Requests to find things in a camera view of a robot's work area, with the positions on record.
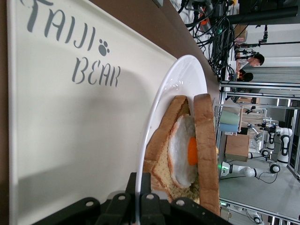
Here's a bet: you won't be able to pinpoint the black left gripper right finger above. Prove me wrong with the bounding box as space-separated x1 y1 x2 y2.
140 172 170 225

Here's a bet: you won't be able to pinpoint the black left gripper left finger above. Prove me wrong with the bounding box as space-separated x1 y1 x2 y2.
96 172 141 225

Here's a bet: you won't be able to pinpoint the toy fried egg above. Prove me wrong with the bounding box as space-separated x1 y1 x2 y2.
167 114 199 188

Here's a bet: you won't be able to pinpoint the toast bread slice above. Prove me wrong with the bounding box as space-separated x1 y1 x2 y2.
142 95 200 204
193 93 221 216

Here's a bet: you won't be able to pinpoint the white round plate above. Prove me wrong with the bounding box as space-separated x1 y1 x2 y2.
136 54 209 225

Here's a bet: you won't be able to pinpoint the cream bear print tray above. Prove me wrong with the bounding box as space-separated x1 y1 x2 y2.
6 0 179 225

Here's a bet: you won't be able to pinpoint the brown cardboard box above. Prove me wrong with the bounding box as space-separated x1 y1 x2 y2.
224 134 250 163

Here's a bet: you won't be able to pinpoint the light blue cup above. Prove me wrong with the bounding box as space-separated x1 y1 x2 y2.
219 123 239 136

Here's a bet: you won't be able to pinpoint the pale green cup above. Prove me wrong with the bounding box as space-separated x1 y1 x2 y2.
219 110 240 125

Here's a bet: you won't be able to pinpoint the person with black hair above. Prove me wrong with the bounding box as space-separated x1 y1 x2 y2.
236 53 265 69
236 72 255 83

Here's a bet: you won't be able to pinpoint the white wire cup rack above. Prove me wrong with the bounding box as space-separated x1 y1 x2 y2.
213 104 243 143

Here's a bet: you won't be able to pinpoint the aluminium cell frame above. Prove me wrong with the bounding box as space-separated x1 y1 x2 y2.
219 81 300 111

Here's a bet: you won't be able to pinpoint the tangled black cables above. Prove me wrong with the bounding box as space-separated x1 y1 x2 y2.
178 0 237 82

